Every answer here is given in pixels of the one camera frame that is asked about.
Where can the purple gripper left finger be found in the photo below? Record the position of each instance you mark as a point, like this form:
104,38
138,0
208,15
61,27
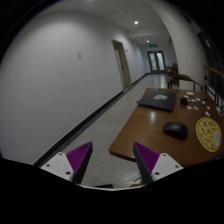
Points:
70,166

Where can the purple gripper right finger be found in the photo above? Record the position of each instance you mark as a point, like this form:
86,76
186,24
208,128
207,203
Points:
153,166

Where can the black computer mouse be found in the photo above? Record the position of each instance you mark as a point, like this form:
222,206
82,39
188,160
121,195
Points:
176,130

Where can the round yellow mouse pad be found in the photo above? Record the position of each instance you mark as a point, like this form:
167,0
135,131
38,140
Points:
209,134

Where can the brown wooden table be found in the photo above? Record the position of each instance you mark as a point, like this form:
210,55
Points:
145,126

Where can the closed black laptop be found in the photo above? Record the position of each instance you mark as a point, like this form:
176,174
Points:
161,100

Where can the small black box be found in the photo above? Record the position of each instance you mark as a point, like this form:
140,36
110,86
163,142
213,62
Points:
183,101

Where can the wooden chair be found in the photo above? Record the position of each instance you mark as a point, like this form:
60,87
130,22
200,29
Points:
182,77

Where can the beige side door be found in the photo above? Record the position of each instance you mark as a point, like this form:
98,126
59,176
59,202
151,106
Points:
122,63

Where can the glass double door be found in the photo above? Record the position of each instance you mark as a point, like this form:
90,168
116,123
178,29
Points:
156,61

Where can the green exit sign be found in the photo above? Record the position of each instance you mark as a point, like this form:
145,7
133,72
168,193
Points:
153,45

